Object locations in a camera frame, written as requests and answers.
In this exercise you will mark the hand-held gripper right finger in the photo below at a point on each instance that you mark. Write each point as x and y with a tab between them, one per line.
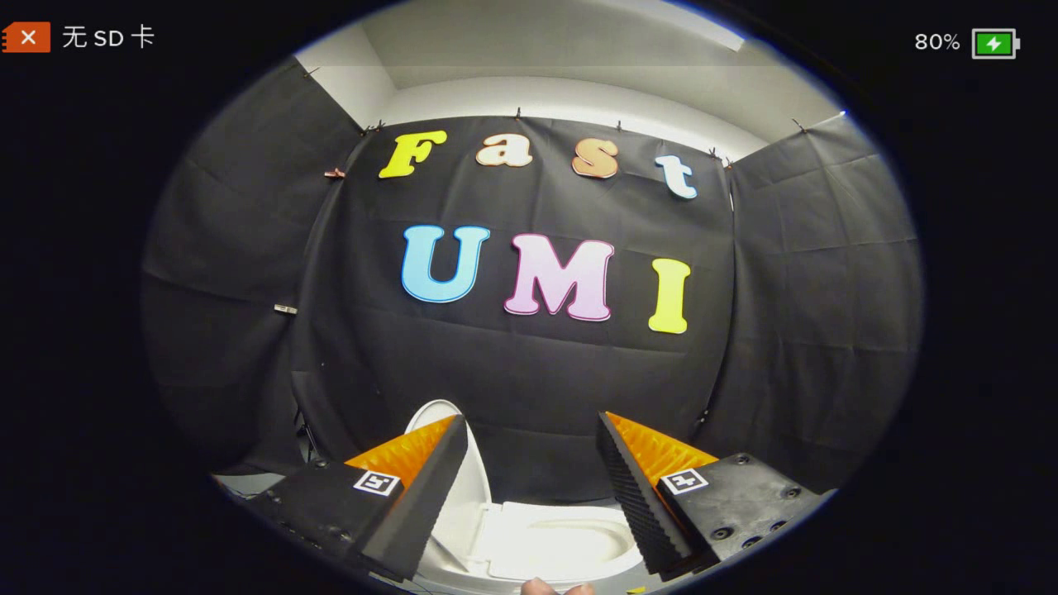
632	496

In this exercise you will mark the black backdrop cloth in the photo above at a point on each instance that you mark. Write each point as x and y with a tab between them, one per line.
512	372

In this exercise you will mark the white toilet lid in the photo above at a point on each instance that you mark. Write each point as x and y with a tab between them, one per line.
478	483

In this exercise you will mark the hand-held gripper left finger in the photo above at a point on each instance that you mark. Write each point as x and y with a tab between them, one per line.
430	496

